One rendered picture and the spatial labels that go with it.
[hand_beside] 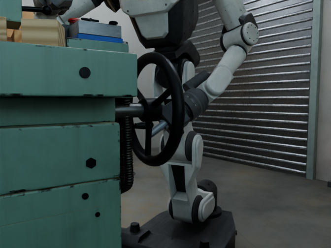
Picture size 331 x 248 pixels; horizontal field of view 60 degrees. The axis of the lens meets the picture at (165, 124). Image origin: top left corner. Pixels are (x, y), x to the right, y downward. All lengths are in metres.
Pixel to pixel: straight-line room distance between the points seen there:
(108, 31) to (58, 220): 0.40
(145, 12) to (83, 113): 0.74
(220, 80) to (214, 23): 3.35
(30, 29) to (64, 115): 0.13
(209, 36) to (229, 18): 3.19
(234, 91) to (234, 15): 2.82
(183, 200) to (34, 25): 1.17
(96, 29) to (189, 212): 1.04
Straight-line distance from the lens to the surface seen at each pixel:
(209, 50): 4.24
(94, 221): 0.48
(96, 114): 0.47
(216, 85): 0.92
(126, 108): 0.69
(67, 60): 0.38
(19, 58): 0.37
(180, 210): 1.49
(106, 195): 0.48
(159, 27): 1.14
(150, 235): 1.46
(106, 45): 0.64
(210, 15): 4.34
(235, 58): 1.04
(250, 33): 1.08
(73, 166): 0.45
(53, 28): 0.40
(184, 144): 1.29
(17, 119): 0.45
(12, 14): 0.63
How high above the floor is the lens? 0.84
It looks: 5 degrees down
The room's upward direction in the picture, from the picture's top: straight up
